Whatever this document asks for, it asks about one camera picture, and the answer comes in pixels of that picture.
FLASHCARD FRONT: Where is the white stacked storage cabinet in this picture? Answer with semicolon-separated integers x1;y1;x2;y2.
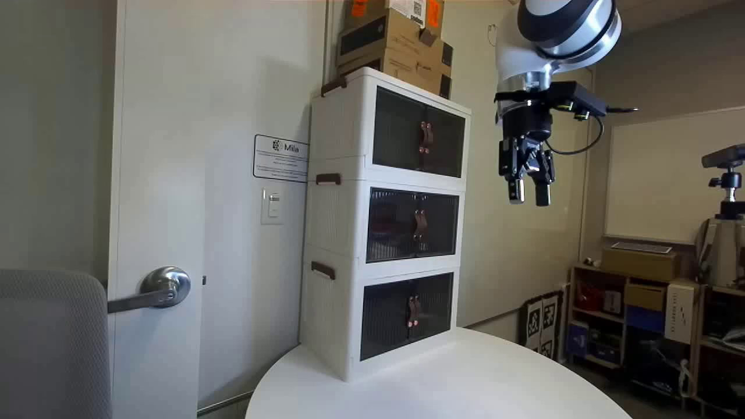
299;66;472;385

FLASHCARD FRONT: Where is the large brown cardboard box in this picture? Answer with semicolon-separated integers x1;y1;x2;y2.
334;7;457;100

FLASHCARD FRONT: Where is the flat cardboard box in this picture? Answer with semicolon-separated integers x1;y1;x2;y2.
598;241;687;285

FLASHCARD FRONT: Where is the dark wooden shelf unit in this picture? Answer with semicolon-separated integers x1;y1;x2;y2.
697;285;745;414

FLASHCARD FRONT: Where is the tinted ribbed cabinet door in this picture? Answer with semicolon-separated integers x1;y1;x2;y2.
367;187;421;266
410;270;457;344
424;104;469;179
417;193;461;259
358;278;414;363
374;85;428;176

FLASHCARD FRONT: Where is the grey office chair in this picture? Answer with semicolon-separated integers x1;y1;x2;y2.
0;266;112;419

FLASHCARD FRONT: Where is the blue storage bin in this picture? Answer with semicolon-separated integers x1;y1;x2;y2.
624;307;668;339

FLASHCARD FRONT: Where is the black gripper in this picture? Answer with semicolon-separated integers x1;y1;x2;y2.
496;104;560;211

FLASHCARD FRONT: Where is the wooden storage shelf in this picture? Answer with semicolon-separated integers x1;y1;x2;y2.
567;264;705;395

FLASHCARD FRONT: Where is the cardboard box with orange labels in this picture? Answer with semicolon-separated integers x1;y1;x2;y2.
341;0;447;45

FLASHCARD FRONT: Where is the white framed glass door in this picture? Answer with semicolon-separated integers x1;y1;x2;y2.
0;0;209;419

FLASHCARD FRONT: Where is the black white calibration board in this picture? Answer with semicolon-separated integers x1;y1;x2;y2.
517;290;567;361

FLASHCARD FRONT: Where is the silver door lever handle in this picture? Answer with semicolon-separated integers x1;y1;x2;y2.
105;266;194;317

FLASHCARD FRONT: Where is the white light switch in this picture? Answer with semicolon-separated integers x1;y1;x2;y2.
258;190;287;228

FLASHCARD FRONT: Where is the camera on tripod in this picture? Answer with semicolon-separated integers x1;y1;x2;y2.
697;143;745;291

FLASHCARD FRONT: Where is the white appliance box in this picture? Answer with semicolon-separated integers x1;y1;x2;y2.
663;279;702;348

